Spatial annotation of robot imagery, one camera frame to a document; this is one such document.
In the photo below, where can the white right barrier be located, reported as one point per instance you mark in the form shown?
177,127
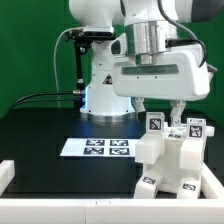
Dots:
211,187

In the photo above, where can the black camera on stand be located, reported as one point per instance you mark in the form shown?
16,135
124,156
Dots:
81,34

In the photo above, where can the white front barrier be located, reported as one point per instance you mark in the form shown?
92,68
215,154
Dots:
111,211

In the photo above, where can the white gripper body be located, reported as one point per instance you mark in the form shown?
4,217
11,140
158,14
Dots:
176,75

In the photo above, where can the white marker sheet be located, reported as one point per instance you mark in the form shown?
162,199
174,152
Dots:
98,147

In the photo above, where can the white chair side frame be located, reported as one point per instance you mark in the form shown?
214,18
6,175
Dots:
173,145

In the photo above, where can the black camera stand pole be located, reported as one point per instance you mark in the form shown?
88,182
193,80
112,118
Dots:
79,66

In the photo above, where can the white barrier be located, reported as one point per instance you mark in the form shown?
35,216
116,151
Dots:
111,211
211,187
7,173

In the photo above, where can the white left barrier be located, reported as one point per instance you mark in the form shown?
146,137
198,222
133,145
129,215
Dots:
7,173

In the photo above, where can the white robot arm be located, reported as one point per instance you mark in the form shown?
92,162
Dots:
142,49

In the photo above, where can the white chair seat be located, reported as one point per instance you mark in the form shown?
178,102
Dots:
172,174

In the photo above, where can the white cube front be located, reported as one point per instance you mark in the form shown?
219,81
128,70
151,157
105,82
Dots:
195,131

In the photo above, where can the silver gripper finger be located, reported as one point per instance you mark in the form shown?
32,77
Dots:
176,112
138,104

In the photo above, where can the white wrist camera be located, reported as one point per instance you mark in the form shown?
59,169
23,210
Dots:
119,46

